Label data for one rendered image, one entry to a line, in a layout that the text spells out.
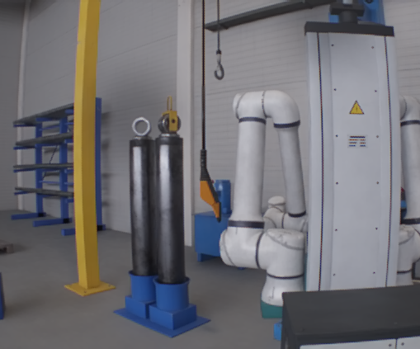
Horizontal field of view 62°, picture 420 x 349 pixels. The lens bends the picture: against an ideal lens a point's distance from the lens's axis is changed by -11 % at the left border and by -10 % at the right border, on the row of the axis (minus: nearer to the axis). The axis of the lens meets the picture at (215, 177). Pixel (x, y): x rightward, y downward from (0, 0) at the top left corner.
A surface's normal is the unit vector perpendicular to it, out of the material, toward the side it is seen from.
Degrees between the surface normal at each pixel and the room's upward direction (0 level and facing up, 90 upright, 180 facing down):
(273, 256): 90
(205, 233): 90
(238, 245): 80
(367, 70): 90
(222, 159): 90
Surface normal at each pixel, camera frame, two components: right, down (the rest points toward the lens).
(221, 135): -0.64, 0.03
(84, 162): 0.77, 0.01
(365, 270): -0.06, 0.04
